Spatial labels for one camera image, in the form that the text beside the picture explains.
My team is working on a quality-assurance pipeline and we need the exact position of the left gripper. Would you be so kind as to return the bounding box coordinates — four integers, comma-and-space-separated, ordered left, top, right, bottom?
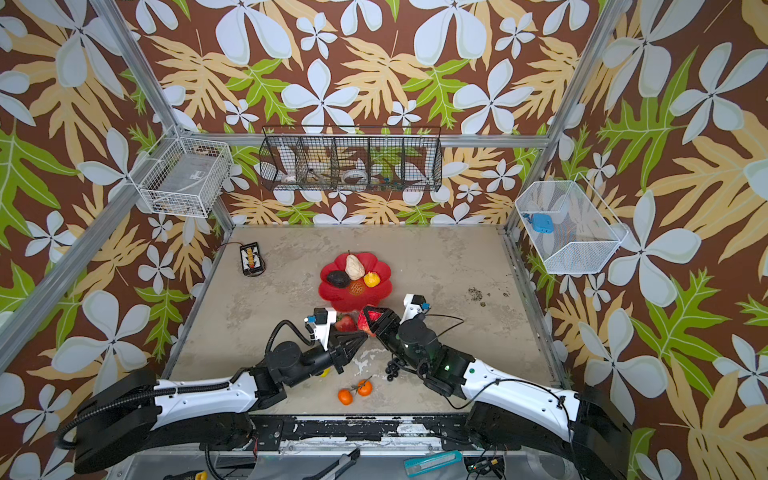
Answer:
285, 328, 367, 392

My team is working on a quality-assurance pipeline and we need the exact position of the red fake strawberry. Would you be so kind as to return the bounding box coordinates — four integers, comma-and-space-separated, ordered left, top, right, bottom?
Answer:
334, 314, 358, 333

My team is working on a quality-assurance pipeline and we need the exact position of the small orange-yellow fruit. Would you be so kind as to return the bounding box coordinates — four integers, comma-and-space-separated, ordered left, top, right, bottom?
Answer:
363, 271, 381, 288

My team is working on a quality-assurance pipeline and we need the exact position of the black fake grape bunch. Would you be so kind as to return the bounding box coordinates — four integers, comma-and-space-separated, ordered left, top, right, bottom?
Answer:
385, 358, 413, 382

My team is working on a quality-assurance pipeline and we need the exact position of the cream fake garlic bulb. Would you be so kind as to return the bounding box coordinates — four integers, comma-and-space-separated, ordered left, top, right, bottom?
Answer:
344, 254, 366, 281

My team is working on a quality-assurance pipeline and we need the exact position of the dark fake avocado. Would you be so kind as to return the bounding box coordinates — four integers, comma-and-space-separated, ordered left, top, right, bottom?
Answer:
326, 270, 352, 289

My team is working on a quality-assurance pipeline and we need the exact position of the red fake pomegranate piece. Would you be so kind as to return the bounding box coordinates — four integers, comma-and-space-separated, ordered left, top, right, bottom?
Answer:
357, 309, 381, 336

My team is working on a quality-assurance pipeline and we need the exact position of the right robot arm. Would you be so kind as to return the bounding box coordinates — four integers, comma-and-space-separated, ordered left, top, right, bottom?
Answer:
362, 307, 632, 479

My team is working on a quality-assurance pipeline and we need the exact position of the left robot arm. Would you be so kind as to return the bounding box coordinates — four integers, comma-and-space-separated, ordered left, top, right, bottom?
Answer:
55, 332, 367, 474

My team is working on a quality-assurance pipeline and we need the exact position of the red flower-shaped fruit bowl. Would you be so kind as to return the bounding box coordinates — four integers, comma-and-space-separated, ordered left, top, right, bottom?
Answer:
318, 252, 393, 312

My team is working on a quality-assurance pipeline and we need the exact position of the orange mandarin right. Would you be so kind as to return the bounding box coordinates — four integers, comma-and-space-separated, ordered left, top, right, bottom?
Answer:
356, 379, 373, 397

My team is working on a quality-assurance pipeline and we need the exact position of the orange mandarin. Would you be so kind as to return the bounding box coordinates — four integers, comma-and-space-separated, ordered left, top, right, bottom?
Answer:
337, 389, 354, 405
356, 379, 373, 397

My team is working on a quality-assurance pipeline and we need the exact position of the orange mandarin left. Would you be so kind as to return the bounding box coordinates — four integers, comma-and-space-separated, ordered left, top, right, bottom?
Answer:
337, 389, 354, 405

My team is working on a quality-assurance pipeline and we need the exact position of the black charger board with connectors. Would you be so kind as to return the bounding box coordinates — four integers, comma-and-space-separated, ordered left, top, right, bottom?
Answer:
239, 242, 266, 277

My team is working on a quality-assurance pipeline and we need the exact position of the teal box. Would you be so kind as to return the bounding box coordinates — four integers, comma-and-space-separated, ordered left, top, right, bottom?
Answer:
404, 451, 463, 477

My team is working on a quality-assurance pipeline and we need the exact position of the blue object in basket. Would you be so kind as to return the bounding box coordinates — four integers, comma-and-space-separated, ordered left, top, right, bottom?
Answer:
527, 213, 555, 234

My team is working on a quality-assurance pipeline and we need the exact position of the white mesh basket right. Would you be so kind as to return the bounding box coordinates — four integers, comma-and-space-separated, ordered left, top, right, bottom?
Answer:
515, 174, 629, 276

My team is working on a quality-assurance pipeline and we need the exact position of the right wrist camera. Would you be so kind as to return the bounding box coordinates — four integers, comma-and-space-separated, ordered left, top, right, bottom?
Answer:
401, 294, 431, 323

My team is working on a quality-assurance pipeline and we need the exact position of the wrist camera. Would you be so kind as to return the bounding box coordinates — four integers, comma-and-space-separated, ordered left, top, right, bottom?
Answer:
401, 294, 431, 323
304, 307, 338, 350

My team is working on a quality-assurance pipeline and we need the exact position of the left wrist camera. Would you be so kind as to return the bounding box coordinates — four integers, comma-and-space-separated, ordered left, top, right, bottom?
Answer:
304, 307, 338, 350

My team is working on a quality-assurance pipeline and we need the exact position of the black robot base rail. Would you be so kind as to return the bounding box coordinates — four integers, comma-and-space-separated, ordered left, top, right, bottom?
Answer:
251, 413, 474, 453

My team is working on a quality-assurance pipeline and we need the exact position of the black wire basket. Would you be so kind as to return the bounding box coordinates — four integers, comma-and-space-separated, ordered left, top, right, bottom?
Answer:
256, 125, 444, 192

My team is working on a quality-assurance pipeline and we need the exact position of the aluminium corner frame post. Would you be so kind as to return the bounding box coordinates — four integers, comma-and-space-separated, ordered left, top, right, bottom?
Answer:
91, 1, 234, 233

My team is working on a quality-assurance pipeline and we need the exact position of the white wire basket left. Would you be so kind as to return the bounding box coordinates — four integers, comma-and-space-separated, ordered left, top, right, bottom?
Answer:
130, 127, 233, 218

